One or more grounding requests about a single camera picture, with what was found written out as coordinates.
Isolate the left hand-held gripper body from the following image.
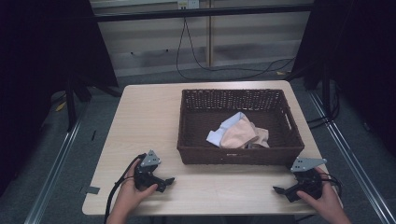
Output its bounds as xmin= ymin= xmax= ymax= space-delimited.
xmin=133 ymin=149 xmax=167 ymax=192

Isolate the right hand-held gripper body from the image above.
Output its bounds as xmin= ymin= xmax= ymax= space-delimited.
xmin=289 ymin=157 xmax=329 ymax=201

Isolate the person's left hand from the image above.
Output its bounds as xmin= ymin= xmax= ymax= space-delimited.
xmin=116 ymin=159 xmax=159 ymax=216

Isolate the person's right hand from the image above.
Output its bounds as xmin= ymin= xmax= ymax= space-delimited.
xmin=295 ymin=167 xmax=344 ymax=217

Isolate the grey tape piece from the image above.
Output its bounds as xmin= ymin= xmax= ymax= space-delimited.
xmin=84 ymin=185 xmax=101 ymax=196

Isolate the brown wicker basket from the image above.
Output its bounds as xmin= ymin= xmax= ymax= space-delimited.
xmin=176 ymin=88 xmax=305 ymax=167

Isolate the light blue cloth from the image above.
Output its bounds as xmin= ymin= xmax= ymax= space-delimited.
xmin=205 ymin=111 xmax=248 ymax=148

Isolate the pink cloth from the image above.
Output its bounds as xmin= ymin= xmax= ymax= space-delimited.
xmin=219 ymin=115 xmax=271 ymax=150

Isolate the black metal stand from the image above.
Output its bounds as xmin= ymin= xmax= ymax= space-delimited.
xmin=63 ymin=70 xmax=123 ymax=133
xmin=305 ymin=60 xmax=341 ymax=131

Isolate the dark curtain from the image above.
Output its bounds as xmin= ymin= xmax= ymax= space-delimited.
xmin=285 ymin=0 xmax=396 ymax=158
xmin=0 ymin=0 xmax=120 ymax=198

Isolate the black horizontal bar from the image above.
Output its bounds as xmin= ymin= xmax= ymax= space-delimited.
xmin=92 ymin=4 xmax=314 ymax=23

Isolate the white power outlet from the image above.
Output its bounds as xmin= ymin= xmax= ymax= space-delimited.
xmin=177 ymin=0 xmax=201 ymax=10

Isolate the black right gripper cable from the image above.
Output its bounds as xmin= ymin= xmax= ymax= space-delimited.
xmin=318 ymin=172 xmax=344 ymax=198

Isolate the metal floor rail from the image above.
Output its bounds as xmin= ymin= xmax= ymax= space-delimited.
xmin=23 ymin=119 xmax=82 ymax=224
xmin=307 ymin=89 xmax=396 ymax=224

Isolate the long black wall cable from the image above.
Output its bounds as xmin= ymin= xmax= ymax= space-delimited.
xmin=175 ymin=17 xmax=296 ymax=81

